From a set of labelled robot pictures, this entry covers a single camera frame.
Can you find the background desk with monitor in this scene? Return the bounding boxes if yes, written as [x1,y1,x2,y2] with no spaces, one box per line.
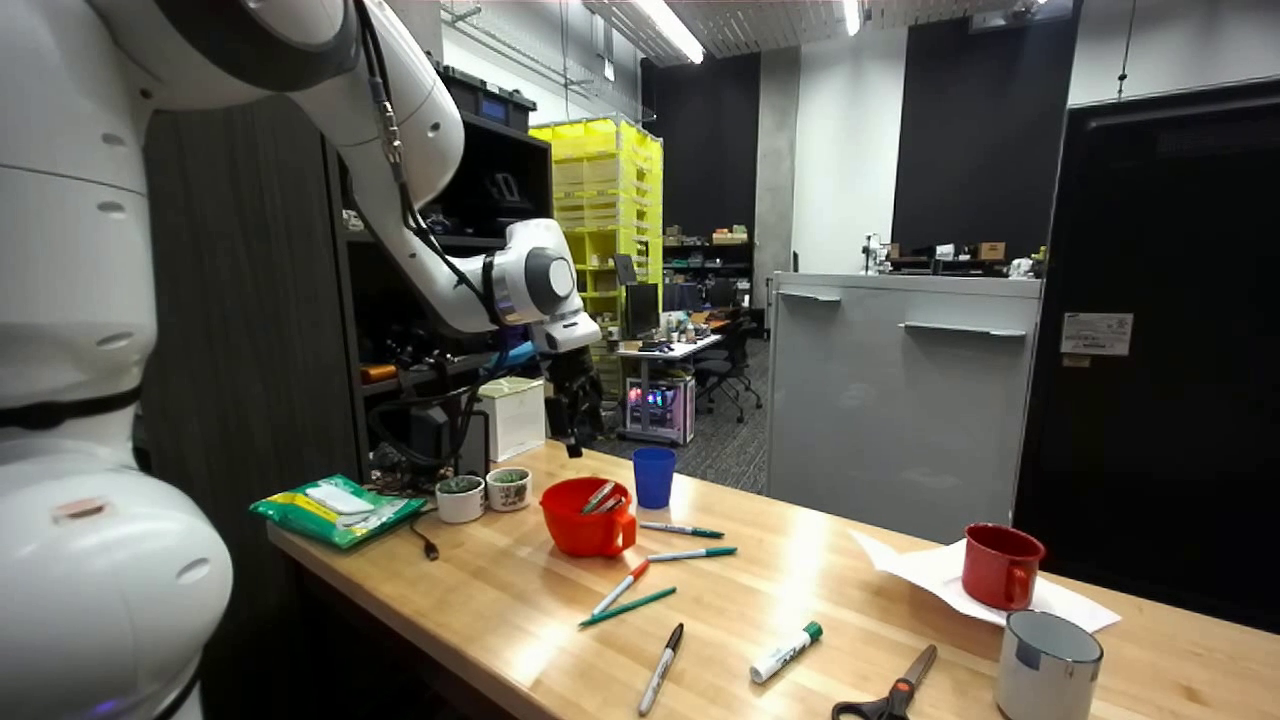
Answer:
[616,285,721,444]

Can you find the white marker green cap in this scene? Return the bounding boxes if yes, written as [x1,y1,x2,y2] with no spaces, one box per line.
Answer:
[748,621,823,685]

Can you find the grey metal can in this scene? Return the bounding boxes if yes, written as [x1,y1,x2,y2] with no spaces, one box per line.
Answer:
[998,613,1104,720]

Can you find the grey marker black cap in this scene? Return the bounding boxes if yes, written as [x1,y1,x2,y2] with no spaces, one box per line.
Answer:
[636,621,683,714]

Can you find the white small cup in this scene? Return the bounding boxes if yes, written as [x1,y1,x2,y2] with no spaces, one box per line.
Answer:
[485,468,534,510]
[438,474,485,522]

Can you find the green pen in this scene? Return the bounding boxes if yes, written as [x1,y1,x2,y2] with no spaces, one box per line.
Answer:
[575,585,682,629]

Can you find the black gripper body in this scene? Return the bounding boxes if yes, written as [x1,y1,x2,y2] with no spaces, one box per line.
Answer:
[548,353,606,453]

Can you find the red mug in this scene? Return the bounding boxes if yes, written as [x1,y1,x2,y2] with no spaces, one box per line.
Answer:
[960,522,1049,613]

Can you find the white small cup right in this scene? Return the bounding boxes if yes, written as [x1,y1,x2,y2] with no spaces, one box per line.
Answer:
[485,468,534,510]

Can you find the dark shelving cabinet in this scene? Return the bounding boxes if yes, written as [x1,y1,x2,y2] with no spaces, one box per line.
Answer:
[137,62,561,510]

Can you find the white small cup left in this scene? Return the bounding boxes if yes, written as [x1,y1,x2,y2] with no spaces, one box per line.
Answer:
[438,474,485,522]

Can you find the grey partition counter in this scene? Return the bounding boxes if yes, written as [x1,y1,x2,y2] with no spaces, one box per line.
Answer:
[766,272,1042,539]

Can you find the green wipes packet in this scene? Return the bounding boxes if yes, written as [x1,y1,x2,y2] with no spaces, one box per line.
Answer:
[252,474,423,550]

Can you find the white box on table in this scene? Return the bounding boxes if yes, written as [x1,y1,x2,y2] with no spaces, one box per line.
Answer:
[482,374,548,461]

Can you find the black door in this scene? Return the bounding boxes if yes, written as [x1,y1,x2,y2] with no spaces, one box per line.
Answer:
[1016,83,1280,633]

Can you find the grey marker red cap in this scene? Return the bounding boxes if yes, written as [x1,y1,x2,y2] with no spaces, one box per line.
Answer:
[589,559,648,617]

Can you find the yellow storage rack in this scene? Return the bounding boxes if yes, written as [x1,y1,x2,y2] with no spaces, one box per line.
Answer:
[534,115,664,353]

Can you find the grey marker green cap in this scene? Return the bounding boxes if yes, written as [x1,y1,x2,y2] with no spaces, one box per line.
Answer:
[648,544,735,562]
[640,518,726,539]

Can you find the grey marker far green cap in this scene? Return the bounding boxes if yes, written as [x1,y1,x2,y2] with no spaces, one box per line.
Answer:
[640,518,726,539]

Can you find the white paper sheet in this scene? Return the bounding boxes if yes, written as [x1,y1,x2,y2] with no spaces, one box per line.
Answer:
[857,532,1116,633]

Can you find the blue plastic cup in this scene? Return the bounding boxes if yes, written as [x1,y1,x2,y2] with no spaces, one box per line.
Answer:
[632,448,677,507]

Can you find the orange mug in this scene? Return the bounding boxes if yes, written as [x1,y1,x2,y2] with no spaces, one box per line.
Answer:
[540,474,636,559]

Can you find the black handled scissors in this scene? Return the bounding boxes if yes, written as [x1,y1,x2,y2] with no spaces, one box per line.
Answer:
[831,642,937,720]

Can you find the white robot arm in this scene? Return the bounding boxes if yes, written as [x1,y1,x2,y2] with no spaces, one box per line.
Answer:
[0,0,600,720]

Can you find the white door sign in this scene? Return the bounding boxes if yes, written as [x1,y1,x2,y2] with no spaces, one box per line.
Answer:
[1062,312,1138,355]

